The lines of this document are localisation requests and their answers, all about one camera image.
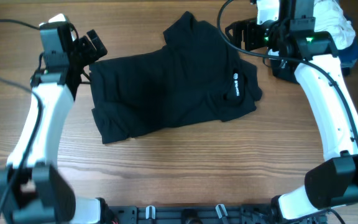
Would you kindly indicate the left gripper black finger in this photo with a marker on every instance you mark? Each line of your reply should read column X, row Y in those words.
column 85, row 44
column 98, row 44

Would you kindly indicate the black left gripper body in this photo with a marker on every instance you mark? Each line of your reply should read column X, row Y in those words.
column 81, row 58

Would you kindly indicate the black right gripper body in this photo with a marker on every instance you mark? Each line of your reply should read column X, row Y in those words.
column 247, row 35

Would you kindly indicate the black t-shirt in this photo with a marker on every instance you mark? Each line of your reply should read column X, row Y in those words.
column 195, row 77

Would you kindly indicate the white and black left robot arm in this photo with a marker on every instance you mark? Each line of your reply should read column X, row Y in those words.
column 31, row 188

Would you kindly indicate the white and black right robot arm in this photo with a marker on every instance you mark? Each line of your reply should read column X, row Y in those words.
column 287, row 29

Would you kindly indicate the white crumpled garment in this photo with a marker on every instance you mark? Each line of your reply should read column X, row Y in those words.
column 330, row 18

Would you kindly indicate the blue folded garment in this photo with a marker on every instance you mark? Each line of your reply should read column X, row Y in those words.
column 349, row 55

